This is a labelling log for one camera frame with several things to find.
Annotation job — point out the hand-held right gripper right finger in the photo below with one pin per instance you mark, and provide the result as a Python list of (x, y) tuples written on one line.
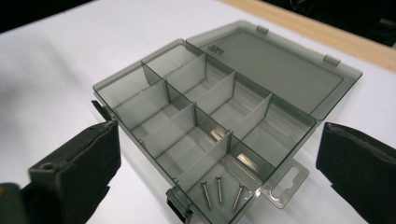
[(358, 168)]

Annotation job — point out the silver screw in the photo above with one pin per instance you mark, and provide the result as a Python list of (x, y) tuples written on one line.
[(206, 195), (219, 190), (238, 198)]

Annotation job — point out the clear grey compartment box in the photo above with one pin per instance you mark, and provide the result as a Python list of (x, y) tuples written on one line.
[(264, 62)]

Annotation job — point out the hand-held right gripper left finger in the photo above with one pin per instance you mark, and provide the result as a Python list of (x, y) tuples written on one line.
[(81, 168)]

